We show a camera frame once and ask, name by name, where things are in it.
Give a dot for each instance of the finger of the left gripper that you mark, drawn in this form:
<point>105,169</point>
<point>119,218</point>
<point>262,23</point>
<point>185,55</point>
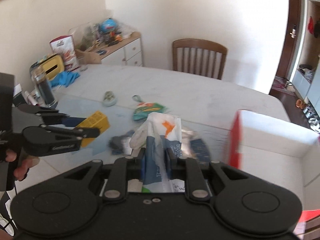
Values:
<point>50,116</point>
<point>63,133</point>

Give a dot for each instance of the red cardboard storage box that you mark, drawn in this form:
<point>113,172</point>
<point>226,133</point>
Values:
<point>275,165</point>

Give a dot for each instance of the clear drinking glass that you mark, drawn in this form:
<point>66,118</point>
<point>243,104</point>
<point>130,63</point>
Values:
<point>82,64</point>

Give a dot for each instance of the red white paper bag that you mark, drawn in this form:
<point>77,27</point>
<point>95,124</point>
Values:
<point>64,46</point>

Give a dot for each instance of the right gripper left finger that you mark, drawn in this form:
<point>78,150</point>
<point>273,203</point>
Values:
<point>119,173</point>

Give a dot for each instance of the glass jar dark contents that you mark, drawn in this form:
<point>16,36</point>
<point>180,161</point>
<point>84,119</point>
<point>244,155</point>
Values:
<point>39,78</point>

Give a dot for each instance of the white wooden sideboard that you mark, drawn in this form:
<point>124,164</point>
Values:
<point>128,52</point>

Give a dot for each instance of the dark contents plastic bag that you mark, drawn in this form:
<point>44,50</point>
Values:
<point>121,144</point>

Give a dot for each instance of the green embroidered sachet pouch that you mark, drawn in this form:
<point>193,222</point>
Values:
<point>143,108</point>

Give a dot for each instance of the yellow cardboard box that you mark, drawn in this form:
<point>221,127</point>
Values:
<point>93,126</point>

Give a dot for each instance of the blue rubber glove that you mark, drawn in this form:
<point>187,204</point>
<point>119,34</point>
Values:
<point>64,79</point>

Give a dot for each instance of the yellow tissue box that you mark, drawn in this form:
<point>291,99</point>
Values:
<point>52,64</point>

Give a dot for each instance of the person left hand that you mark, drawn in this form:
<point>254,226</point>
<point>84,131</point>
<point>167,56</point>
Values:
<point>21,171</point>

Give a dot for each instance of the wooden dining chair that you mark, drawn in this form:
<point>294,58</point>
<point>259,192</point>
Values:
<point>199,57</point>

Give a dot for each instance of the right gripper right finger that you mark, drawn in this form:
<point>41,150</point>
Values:
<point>188,170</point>

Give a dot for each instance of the pale green oval case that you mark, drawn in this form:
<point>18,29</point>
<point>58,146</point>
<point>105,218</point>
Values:
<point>109,99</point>

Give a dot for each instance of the white printed plastic bag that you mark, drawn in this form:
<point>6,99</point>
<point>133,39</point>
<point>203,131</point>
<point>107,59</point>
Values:
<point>157,134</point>

